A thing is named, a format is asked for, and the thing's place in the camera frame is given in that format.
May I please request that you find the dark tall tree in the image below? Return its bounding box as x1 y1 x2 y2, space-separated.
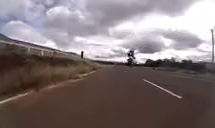
126 49 137 67

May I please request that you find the reddish grey asphalt road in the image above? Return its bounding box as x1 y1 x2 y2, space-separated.
0 64 215 128

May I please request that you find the white dashed lane line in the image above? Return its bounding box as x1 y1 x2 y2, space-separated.
123 69 183 100

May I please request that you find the row of distant trees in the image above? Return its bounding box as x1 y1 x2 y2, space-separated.
143 57 215 72

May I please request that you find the dry grass verge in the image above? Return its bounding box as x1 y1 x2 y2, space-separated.
0 49 104 100

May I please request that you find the white road edge line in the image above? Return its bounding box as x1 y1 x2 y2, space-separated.
0 68 99 106

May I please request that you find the utility pole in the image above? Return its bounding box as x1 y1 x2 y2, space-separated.
209 28 215 65

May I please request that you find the white rail fence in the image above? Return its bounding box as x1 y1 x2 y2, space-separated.
0 39 73 58

